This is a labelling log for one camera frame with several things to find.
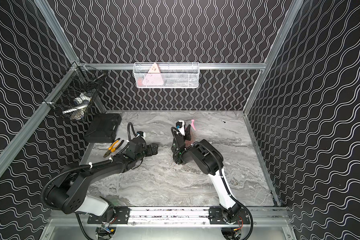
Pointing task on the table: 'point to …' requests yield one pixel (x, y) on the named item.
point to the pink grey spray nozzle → (192, 123)
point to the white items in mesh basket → (82, 101)
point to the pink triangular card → (154, 77)
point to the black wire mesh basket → (74, 96)
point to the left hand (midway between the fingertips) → (152, 143)
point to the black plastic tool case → (102, 128)
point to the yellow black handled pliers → (112, 148)
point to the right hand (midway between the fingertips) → (189, 126)
